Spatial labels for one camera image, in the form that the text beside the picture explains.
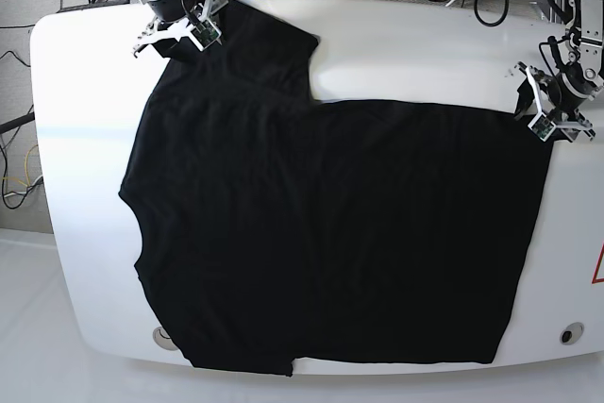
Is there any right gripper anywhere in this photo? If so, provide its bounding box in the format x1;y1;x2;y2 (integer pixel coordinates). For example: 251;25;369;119
132;0;228;58

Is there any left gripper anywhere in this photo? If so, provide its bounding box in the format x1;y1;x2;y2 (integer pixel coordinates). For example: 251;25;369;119
513;61;603;143

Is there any black T-shirt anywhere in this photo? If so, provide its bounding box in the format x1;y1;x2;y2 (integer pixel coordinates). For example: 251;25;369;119
119;0;553;376

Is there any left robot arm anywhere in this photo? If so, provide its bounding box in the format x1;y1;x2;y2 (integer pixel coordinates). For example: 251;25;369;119
514;0;603;142

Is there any red triangle warning sticker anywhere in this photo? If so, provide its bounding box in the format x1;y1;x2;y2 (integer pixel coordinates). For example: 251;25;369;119
592;246;604;284

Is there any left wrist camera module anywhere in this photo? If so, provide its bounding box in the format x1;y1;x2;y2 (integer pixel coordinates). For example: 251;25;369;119
528;112;557;142

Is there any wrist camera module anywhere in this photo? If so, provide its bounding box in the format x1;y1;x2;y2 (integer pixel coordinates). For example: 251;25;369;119
528;112;557;142
190;20;222;51

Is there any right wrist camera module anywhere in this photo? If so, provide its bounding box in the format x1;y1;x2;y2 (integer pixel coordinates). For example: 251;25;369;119
190;20;222;51

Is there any right table cable grommet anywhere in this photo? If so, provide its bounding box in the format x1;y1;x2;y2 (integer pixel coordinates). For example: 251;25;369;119
560;322;585;345

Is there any table cable grommet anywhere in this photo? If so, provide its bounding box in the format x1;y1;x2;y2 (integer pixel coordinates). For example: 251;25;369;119
560;322;585;345
152;327;178;351

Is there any yellow cable on floor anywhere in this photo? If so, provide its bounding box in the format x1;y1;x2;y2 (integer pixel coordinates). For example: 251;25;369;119
0;142;44;196

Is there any left table cable grommet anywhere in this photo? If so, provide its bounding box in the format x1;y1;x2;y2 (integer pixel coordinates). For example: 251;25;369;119
152;327;178;351

